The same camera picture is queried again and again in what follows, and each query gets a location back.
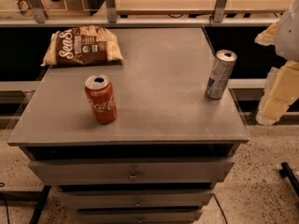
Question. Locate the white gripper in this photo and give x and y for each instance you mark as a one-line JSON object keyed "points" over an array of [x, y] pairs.
{"points": [[289, 36]]}

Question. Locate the red Coca-Cola can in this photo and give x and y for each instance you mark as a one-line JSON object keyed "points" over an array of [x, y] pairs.
{"points": [[99, 92]]}

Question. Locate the silver blue energy drink can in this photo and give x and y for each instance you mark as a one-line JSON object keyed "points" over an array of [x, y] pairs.
{"points": [[222, 68]]}

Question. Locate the black floor bar right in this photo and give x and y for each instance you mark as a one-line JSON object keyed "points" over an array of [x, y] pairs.
{"points": [[286, 172]]}

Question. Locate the black floor bar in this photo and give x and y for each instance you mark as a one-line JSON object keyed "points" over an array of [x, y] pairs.
{"points": [[286, 172], [40, 205]]}

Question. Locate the grey drawer cabinet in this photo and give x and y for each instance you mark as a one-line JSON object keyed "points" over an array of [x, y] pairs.
{"points": [[163, 112]]}

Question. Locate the wooden desk with metal legs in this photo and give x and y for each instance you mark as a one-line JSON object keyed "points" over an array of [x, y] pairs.
{"points": [[215, 11]]}

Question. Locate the brown white chip bag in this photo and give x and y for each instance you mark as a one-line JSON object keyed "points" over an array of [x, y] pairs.
{"points": [[82, 45]]}

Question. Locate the bottom grey drawer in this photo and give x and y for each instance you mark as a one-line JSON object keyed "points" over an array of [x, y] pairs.
{"points": [[139, 216]]}

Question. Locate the grey drawer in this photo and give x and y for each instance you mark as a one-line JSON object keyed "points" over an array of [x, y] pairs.
{"points": [[139, 216], [136, 198], [100, 172]]}

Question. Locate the middle grey drawer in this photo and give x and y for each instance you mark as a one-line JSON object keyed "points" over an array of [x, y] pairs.
{"points": [[136, 198]]}

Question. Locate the top grey drawer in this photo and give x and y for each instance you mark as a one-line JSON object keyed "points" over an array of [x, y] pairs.
{"points": [[100, 172]]}

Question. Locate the black floor bar left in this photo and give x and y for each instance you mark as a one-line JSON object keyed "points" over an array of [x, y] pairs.
{"points": [[40, 205]]}

